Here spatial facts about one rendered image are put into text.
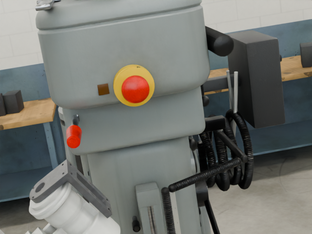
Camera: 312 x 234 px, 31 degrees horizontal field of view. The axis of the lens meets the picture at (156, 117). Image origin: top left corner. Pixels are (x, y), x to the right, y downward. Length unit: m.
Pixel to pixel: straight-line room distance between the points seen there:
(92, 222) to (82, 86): 0.21
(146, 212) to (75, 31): 0.36
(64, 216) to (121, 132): 0.28
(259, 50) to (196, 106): 0.39
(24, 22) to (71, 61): 4.46
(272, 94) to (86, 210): 0.72
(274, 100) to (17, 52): 4.16
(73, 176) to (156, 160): 0.33
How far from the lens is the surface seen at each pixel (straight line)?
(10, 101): 4.89
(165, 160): 1.01
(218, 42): 0.87
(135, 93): 0.78
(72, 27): 0.82
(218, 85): 1.38
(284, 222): 4.21
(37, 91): 5.35
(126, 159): 1.00
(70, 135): 0.80
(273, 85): 1.33
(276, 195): 4.63
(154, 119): 0.94
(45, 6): 0.75
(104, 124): 0.94
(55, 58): 0.84
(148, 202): 0.99
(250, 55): 1.30
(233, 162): 0.96
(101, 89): 0.83
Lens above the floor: 1.93
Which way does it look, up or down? 15 degrees down
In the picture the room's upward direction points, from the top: 9 degrees counter-clockwise
